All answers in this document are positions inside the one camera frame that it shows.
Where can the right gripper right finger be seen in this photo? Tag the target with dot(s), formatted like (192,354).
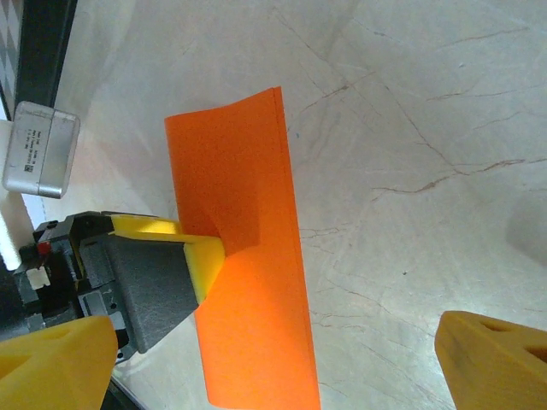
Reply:
(500,371)

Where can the orange paper sheet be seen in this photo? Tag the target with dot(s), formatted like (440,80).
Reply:
(239,179)

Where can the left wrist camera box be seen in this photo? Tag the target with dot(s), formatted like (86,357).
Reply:
(40,149)

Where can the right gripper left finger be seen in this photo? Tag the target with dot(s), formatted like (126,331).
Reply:
(51,367)

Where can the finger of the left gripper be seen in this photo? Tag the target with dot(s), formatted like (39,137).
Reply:
(158,277)

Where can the black and grey chessboard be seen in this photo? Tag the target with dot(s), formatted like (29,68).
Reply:
(40,47)

